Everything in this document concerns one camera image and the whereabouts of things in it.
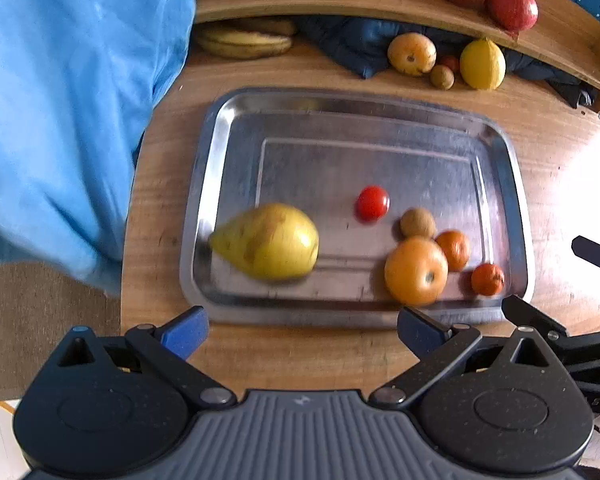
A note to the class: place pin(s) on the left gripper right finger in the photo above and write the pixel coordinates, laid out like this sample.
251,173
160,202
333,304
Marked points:
441,350

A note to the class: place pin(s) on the small brown kiwi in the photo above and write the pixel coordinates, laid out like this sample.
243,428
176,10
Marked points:
418,222

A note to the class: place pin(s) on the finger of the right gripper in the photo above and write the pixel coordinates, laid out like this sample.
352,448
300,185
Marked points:
520,313
586,250

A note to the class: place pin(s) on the striped yellow melon fruit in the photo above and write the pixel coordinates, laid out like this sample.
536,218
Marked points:
412,54

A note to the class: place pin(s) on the curved wooden shelf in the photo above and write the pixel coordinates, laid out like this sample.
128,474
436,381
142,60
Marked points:
565,35

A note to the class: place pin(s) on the yellow lemon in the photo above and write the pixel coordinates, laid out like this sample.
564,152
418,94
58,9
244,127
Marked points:
482,65

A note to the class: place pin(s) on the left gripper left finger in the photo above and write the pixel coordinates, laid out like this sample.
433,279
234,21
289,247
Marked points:
165,349

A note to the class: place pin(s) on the small mandarin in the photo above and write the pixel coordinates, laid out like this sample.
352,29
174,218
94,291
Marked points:
488,280

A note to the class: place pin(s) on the metal tray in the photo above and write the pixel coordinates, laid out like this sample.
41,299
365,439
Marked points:
354,164

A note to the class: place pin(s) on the dark blue quilted cloth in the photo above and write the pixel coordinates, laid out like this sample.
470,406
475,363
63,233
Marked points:
361,45

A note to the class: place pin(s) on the yellow-green pear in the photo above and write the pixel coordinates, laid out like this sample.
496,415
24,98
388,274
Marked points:
271,242

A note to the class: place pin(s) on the rightmost red apple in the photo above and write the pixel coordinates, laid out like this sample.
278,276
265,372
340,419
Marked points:
513,15

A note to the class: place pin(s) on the light blue garment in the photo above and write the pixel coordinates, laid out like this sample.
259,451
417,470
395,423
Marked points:
79,81

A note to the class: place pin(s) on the red cherry tomato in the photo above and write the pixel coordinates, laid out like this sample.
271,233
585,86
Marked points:
450,61
372,203

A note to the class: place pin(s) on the large orange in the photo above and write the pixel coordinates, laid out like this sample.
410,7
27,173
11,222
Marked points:
416,272

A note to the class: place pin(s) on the small tangerine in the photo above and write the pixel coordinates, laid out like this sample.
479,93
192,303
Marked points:
456,247

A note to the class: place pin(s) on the overripe banana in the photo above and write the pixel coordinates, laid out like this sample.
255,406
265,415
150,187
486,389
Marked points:
229,42

